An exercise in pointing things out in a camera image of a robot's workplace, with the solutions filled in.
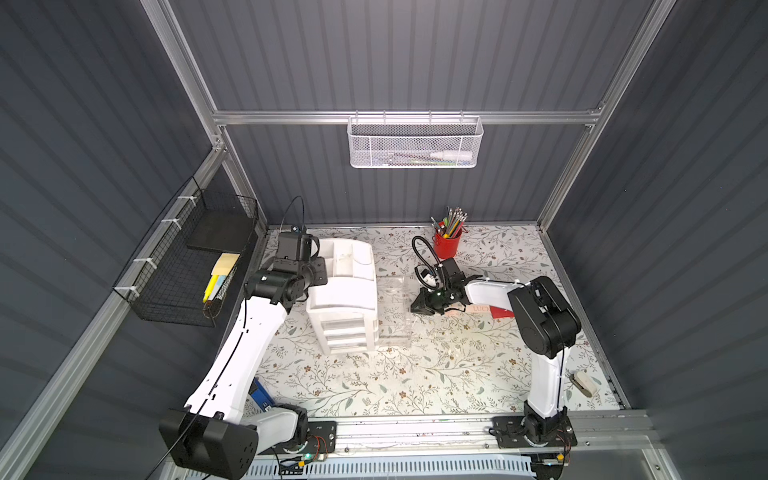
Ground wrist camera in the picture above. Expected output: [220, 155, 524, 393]
[426, 258, 466, 290]
[275, 231, 320, 261]

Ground white wire mesh basket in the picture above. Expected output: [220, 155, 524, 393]
[346, 114, 484, 169]

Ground red postcard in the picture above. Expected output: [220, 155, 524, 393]
[489, 306, 515, 319]

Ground black wire wall basket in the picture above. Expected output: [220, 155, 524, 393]
[113, 179, 260, 328]

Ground red pencil cup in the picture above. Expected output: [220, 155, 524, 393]
[433, 231, 463, 260]

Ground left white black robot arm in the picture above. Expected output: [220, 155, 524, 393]
[159, 256, 328, 479]

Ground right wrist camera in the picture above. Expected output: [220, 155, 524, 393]
[426, 258, 466, 290]

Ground pencils bundle in cup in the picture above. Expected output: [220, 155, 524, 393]
[430, 207, 468, 239]

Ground white plastic drawer organizer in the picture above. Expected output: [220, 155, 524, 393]
[306, 238, 379, 355]

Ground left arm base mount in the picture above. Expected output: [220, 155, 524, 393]
[262, 420, 338, 455]

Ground yellow sticky notes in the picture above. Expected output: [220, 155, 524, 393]
[203, 253, 240, 303]

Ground clear plastic drawer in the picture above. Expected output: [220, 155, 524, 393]
[377, 276, 418, 348]

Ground white marker in basket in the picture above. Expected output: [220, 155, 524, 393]
[429, 150, 474, 164]

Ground white perforated cable tray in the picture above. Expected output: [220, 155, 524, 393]
[244, 454, 536, 479]

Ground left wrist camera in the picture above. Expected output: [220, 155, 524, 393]
[275, 231, 320, 261]

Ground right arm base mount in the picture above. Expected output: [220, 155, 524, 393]
[489, 412, 578, 450]

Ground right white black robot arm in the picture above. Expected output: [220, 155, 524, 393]
[410, 275, 582, 432]

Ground cream floral postcard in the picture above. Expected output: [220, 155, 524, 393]
[444, 306, 467, 317]

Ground black notebook in basket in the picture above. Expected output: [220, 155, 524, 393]
[186, 211, 253, 254]

